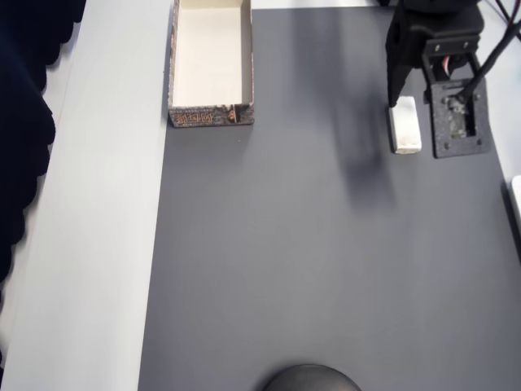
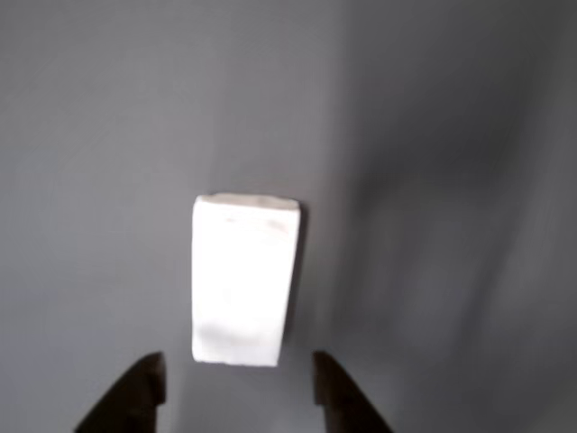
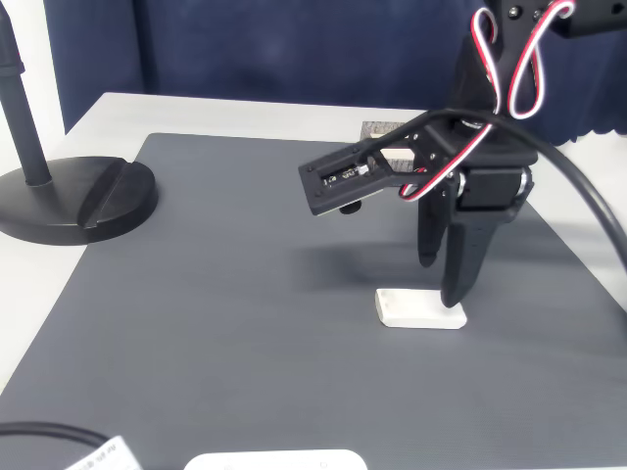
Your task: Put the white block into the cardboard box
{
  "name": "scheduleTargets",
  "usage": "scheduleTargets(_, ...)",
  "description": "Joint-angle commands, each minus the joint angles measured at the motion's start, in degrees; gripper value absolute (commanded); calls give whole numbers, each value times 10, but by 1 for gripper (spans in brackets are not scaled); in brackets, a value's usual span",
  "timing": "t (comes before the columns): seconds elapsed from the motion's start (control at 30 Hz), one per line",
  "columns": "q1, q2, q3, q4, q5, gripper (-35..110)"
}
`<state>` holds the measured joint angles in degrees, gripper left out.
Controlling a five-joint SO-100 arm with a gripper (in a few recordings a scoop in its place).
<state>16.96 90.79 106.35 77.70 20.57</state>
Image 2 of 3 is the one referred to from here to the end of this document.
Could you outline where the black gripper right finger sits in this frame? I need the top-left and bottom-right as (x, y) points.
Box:
(312, 350), (398, 433)

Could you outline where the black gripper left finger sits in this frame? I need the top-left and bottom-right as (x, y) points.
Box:
(73, 351), (167, 433)

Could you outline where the white rectangular block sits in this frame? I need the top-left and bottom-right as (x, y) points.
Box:
(191, 192), (302, 367)

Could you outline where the grey table mat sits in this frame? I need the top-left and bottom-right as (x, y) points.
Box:
(0, 0), (577, 433)

